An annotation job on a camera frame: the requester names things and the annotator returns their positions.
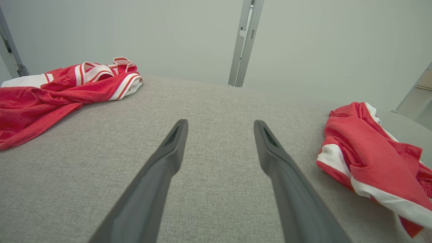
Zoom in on grey slanted metal frame post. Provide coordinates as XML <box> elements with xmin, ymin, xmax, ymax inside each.
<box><xmin>0</xmin><ymin>7</ymin><xmax>29</xmax><ymax>79</ymax></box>

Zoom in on grey aluminium frame post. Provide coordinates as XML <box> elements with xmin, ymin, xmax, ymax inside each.
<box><xmin>228</xmin><ymin>0</ymin><xmax>265</xmax><ymax>87</ymax></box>

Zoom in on red and white basketball jersey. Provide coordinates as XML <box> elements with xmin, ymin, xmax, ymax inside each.
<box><xmin>0</xmin><ymin>56</ymin><xmax>143</xmax><ymax>151</ymax></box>

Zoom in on grey metal frame panel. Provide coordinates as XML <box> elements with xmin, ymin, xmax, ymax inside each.
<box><xmin>391</xmin><ymin>61</ymin><xmax>432</xmax><ymax>130</ymax></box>

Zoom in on red shorts with white trim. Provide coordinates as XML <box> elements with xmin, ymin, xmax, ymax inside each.
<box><xmin>316</xmin><ymin>102</ymin><xmax>432</xmax><ymax>243</ymax></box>

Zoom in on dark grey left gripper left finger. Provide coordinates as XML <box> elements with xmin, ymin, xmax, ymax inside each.
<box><xmin>88</xmin><ymin>119</ymin><xmax>189</xmax><ymax>243</ymax></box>

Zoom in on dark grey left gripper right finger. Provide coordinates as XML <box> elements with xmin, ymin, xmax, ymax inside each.
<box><xmin>253</xmin><ymin>120</ymin><xmax>352</xmax><ymax>243</ymax></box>

